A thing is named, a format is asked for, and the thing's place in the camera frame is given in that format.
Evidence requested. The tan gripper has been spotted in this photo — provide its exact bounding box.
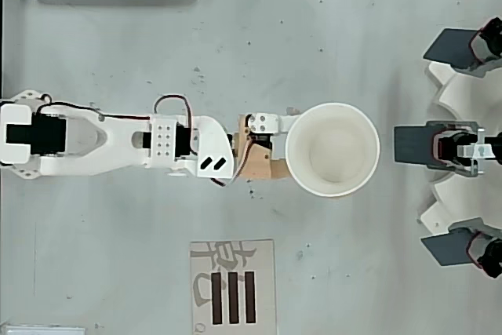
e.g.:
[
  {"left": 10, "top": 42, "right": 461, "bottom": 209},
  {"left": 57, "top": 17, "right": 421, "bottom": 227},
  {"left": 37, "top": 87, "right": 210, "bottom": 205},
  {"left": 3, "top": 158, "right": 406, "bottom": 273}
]
[{"left": 233, "top": 111, "right": 302, "bottom": 180}]

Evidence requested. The black paper cup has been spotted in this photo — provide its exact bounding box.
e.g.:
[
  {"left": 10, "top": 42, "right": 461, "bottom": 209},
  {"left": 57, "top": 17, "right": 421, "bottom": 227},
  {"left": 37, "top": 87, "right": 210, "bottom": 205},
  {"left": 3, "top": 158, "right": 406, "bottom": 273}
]
[{"left": 285, "top": 102, "right": 380, "bottom": 198}]

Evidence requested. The dark gray paddle plate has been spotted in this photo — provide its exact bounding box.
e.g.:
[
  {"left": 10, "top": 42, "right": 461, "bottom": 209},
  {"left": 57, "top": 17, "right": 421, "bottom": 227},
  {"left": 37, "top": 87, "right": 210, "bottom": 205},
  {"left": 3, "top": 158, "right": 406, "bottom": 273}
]
[
  {"left": 422, "top": 27, "right": 482, "bottom": 74},
  {"left": 393, "top": 124, "right": 437, "bottom": 165},
  {"left": 420, "top": 228, "right": 478, "bottom": 268}
]

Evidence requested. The white carousel machine base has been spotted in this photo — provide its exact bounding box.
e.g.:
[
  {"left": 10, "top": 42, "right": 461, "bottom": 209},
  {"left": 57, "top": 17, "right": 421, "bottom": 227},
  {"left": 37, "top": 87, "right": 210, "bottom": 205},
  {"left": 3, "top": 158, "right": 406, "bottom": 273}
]
[{"left": 415, "top": 59, "right": 502, "bottom": 235}]

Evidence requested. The white flat box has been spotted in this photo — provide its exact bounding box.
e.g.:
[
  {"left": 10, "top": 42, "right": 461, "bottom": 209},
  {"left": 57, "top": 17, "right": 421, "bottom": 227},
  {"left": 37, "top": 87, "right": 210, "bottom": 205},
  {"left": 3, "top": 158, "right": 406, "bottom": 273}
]
[{"left": 0, "top": 324, "right": 86, "bottom": 335}]

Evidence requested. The thin gripper servo cable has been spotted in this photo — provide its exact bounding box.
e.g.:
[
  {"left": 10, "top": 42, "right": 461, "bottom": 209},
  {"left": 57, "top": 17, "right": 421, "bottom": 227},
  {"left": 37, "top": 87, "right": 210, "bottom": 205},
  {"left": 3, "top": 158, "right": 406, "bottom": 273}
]
[{"left": 209, "top": 130, "right": 254, "bottom": 190}]

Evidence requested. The red black servo cable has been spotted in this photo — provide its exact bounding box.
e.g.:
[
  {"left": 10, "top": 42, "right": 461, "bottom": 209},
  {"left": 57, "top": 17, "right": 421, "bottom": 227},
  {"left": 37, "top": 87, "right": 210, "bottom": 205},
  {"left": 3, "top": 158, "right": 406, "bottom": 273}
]
[
  {"left": 153, "top": 93, "right": 198, "bottom": 158},
  {"left": 40, "top": 93, "right": 152, "bottom": 121}
]

